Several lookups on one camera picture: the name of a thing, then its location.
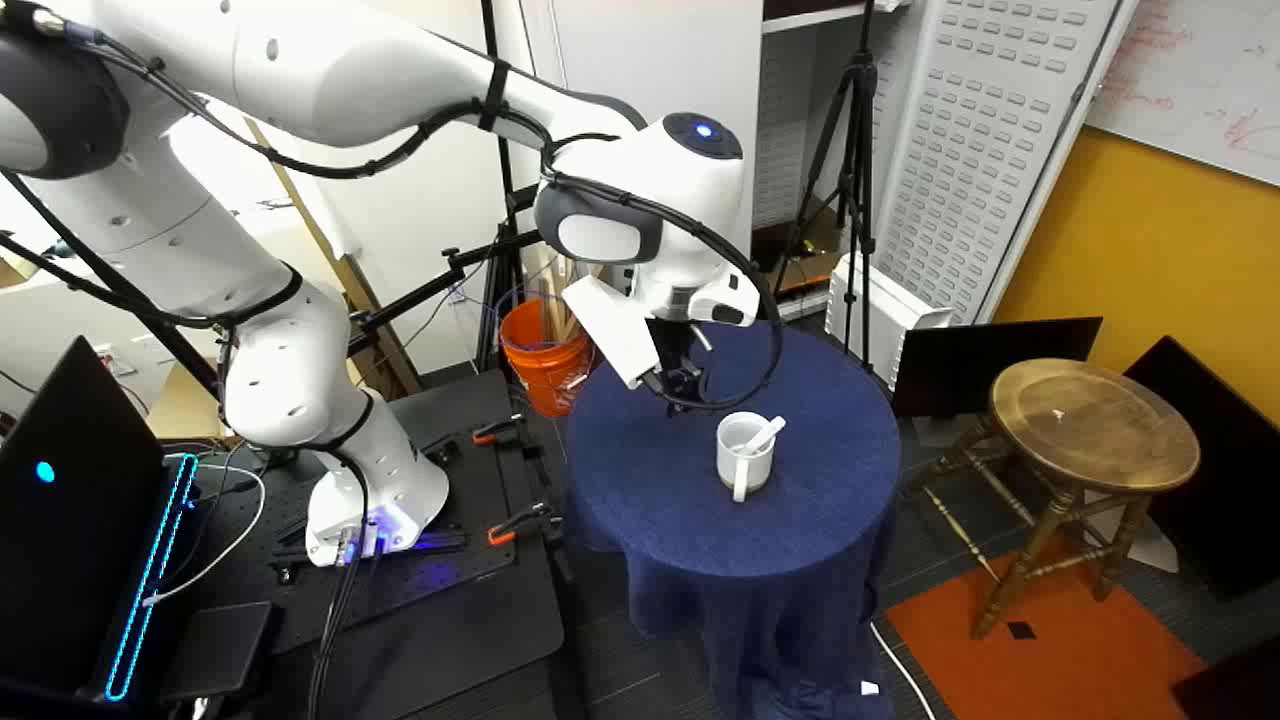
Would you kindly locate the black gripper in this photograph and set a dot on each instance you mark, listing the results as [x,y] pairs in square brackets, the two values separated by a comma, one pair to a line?
[675,346]

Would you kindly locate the white marker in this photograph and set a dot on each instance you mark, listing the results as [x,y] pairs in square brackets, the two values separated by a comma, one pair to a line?
[771,424]

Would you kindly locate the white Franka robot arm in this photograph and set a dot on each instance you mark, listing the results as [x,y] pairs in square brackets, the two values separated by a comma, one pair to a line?
[264,372]

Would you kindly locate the black robot base mat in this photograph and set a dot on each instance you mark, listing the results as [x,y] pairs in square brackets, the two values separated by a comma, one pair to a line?
[454,627]

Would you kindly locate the white ceramic mug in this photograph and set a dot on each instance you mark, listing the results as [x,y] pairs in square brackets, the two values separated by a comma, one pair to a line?
[738,463]

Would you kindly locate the orange plastic bucket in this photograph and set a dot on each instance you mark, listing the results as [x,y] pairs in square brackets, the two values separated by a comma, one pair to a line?
[545,372]

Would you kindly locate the wooden sticks bundle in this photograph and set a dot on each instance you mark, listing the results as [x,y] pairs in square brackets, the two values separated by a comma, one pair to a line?
[552,304]

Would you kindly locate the dark blue round tablecloth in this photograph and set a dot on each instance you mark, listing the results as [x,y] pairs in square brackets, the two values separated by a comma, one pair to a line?
[801,562]

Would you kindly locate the white radiator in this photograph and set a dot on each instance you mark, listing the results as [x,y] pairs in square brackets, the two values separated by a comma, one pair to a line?
[883,321]

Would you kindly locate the wide black flat panel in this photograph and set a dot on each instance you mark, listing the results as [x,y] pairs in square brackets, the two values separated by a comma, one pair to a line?
[987,363]

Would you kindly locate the leaning wooden plank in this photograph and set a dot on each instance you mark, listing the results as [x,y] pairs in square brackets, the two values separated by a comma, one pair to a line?
[368,321]

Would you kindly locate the white perforated cabinet panel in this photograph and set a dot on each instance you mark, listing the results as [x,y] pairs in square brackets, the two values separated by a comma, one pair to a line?
[983,144]

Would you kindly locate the orange floor mat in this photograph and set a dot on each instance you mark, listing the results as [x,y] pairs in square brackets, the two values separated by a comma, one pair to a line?
[1054,655]

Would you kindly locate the black flat pad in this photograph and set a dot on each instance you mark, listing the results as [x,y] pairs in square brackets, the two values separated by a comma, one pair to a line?
[222,644]

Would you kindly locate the tall black flat panel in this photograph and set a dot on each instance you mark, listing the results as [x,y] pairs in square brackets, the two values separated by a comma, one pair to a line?
[1232,465]

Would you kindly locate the black diagonal pole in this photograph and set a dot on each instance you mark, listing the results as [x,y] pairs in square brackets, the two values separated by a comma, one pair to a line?
[123,303]

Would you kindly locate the whiteboard with red writing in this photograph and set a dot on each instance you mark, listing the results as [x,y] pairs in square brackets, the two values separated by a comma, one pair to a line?
[1203,74]

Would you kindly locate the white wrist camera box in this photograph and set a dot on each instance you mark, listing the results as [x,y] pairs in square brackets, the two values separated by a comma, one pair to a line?
[614,326]

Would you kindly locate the black camera tripod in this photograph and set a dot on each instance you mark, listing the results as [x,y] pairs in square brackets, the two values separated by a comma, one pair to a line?
[853,144]

